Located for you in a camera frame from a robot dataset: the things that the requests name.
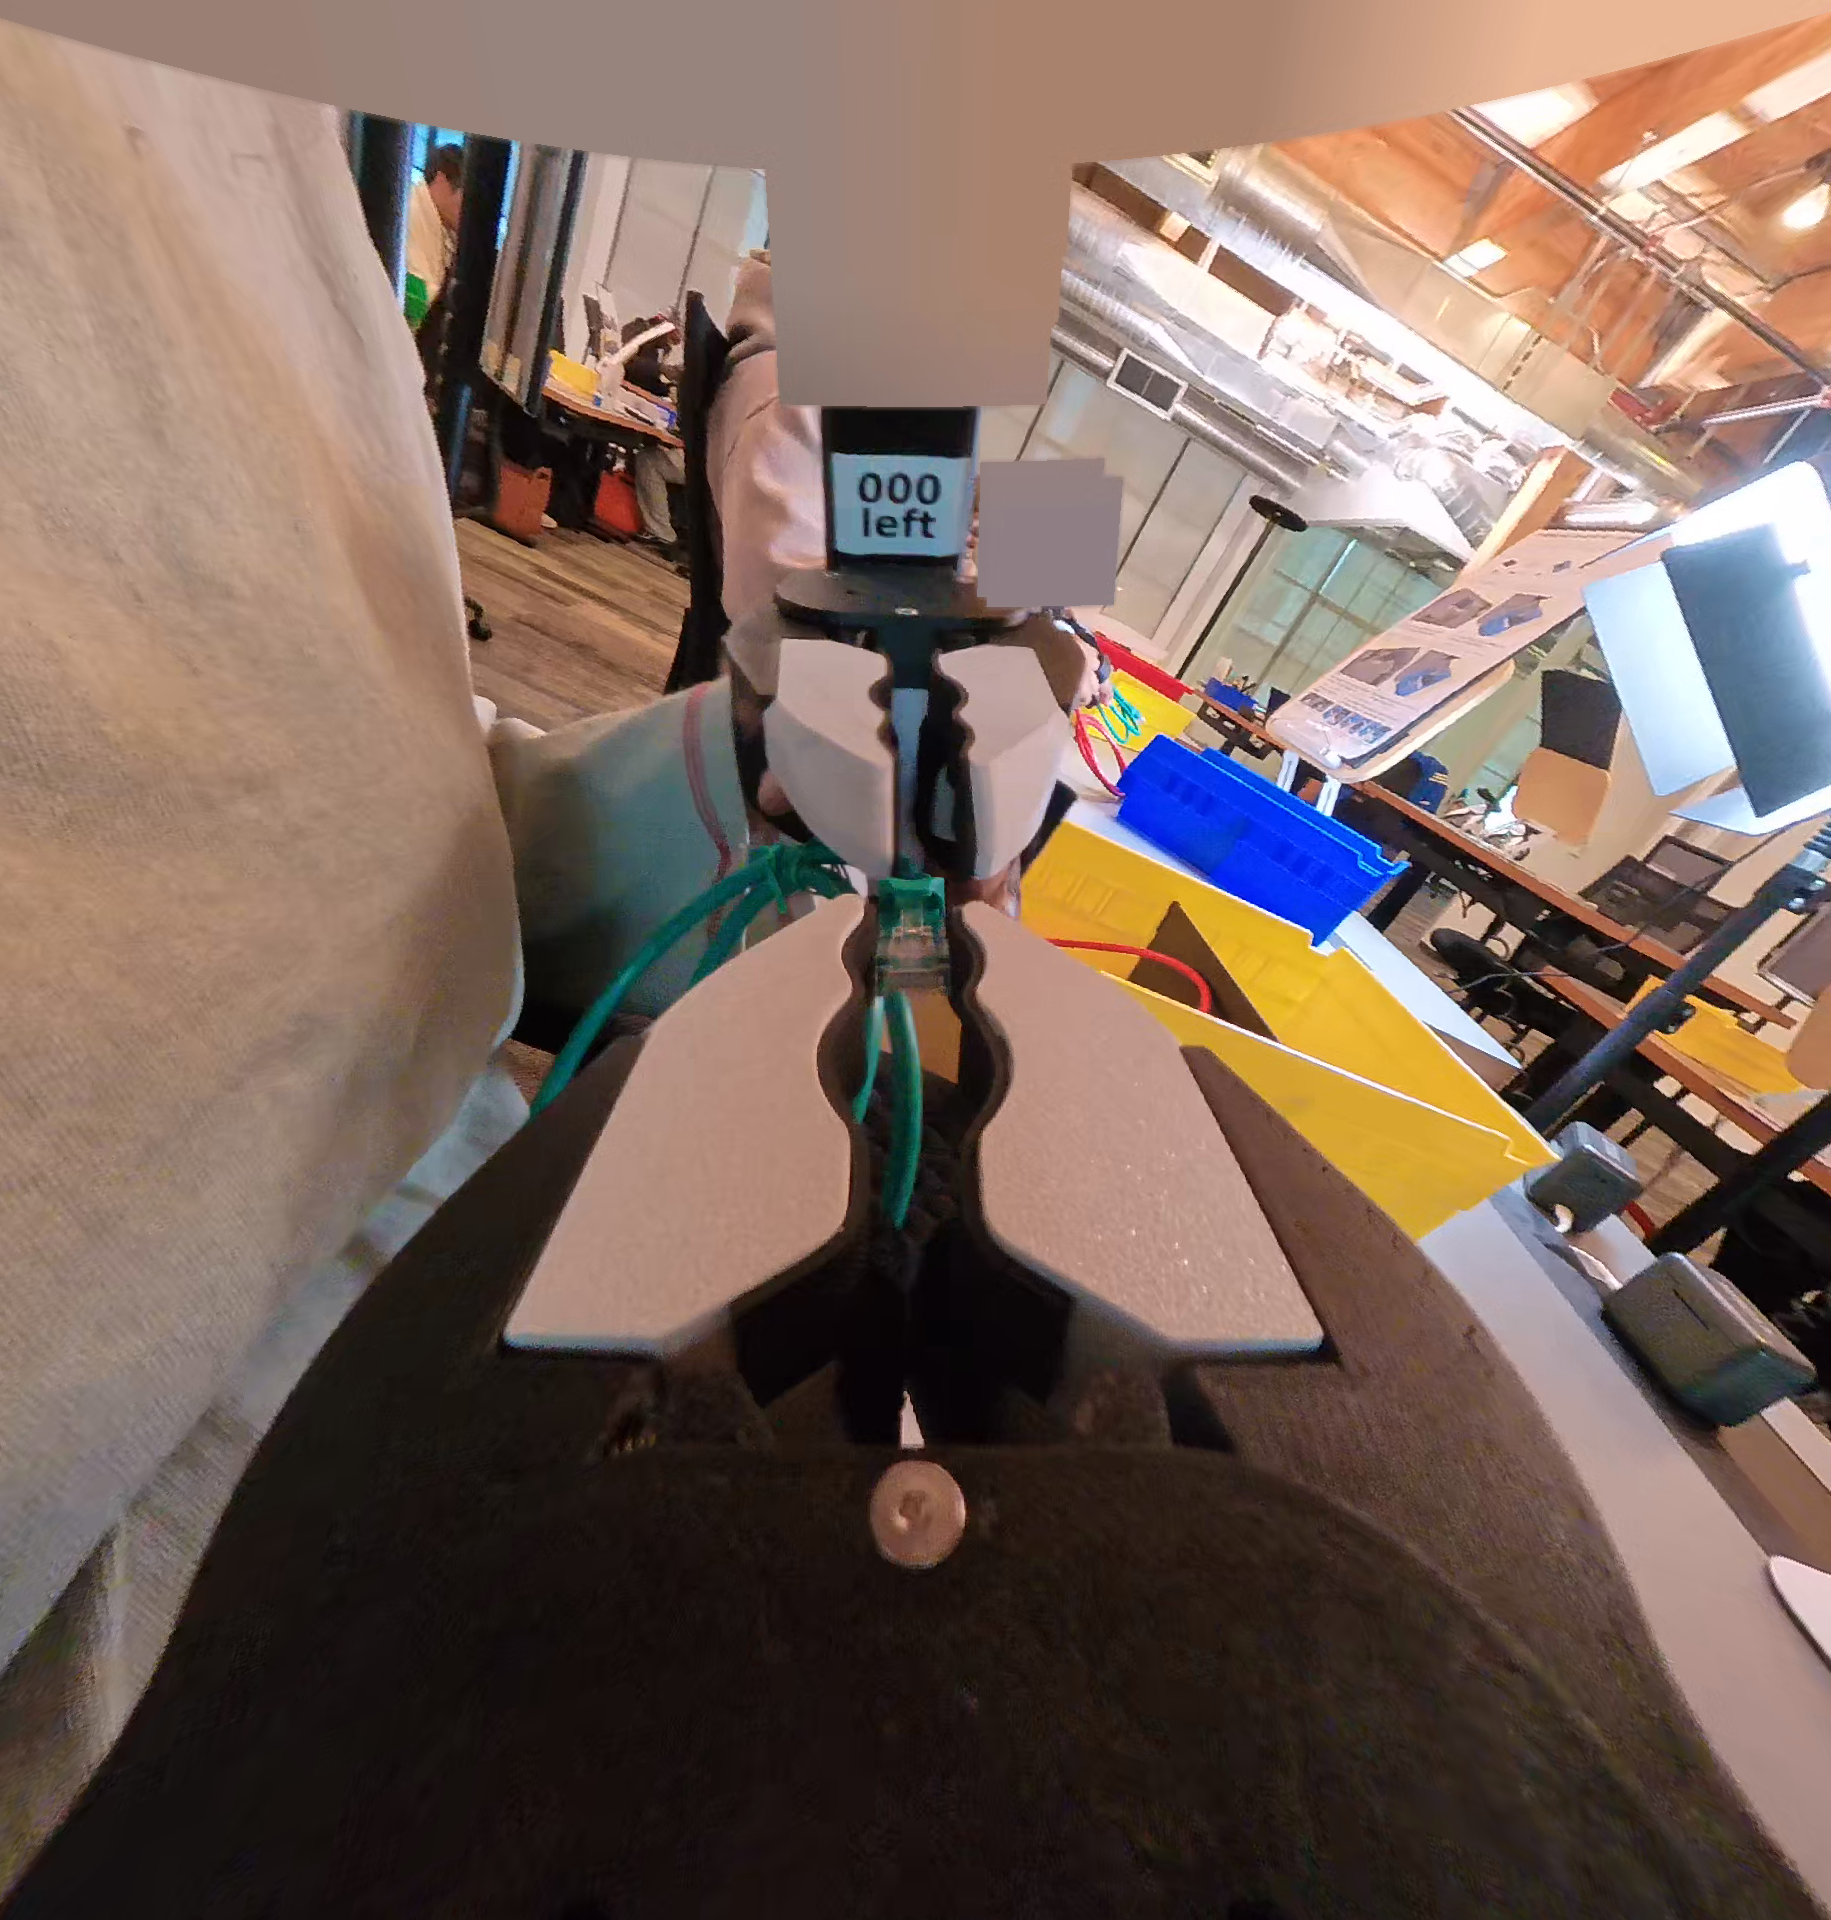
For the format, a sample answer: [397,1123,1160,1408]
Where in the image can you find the black bin divider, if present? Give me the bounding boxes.
[1127,898,1281,1037]

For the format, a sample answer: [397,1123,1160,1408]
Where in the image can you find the person's white shirt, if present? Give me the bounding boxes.
[0,13,529,1727]

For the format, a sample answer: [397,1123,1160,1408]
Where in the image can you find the long wooden table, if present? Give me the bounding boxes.
[1357,776,1831,1217]

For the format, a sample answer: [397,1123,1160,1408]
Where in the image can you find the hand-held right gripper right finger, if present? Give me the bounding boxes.
[916,898,1329,1445]

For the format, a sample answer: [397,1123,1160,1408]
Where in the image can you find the metal ventilation duct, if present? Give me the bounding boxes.
[1058,150,1476,497]

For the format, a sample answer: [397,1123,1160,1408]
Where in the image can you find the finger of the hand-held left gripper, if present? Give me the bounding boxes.
[764,641,906,883]
[932,645,1080,883]

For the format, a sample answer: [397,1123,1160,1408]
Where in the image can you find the black floor lamp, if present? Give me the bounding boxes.
[1180,497,1311,681]

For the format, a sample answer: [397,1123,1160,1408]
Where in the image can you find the yellow plastic bin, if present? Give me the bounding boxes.
[1016,816,1557,1240]
[1095,671,1202,752]

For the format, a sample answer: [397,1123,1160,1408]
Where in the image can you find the red ethernet cable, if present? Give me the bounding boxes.
[1048,938,1217,1015]

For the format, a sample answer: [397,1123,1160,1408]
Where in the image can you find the black office chair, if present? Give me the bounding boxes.
[1429,923,1577,1037]

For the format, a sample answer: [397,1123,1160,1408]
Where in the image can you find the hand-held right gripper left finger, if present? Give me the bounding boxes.
[502,897,913,1445]

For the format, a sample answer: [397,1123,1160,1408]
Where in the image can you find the person's left forearm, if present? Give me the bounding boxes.
[487,681,772,996]

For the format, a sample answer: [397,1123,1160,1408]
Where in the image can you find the blue plastic bin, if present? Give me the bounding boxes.
[1117,736,1411,948]

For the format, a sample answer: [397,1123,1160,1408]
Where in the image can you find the small yellow bin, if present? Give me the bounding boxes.
[1632,973,1811,1097]

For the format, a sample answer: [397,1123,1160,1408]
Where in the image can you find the green ethernet cable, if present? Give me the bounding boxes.
[529,841,960,1233]

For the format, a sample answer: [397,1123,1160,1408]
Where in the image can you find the studio light panel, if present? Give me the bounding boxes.
[1585,458,1831,835]

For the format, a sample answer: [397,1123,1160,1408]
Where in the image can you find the black steel pillar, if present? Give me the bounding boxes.
[436,135,517,518]

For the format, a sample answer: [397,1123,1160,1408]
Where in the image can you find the grey electronic device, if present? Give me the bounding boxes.
[1525,1123,1646,1233]
[1602,1252,1819,1427]

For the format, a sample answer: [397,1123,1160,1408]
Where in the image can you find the black light stand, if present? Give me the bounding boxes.
[1515,798,1831,1263]

